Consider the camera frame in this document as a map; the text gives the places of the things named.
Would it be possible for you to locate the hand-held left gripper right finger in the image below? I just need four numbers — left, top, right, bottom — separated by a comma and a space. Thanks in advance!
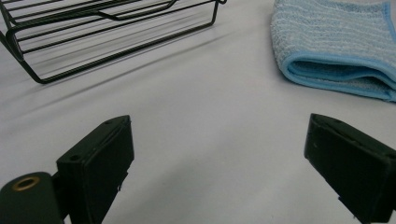
304, 113, 396, 224

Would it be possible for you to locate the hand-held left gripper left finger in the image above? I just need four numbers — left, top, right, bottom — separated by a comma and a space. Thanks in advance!
55, 115, 135, 224

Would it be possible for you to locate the blue striped towel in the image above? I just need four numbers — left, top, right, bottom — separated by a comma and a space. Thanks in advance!
270, 0, 396, 103

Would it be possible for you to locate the black wire rack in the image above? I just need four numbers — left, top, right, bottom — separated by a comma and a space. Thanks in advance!
0, 0, 228, 85

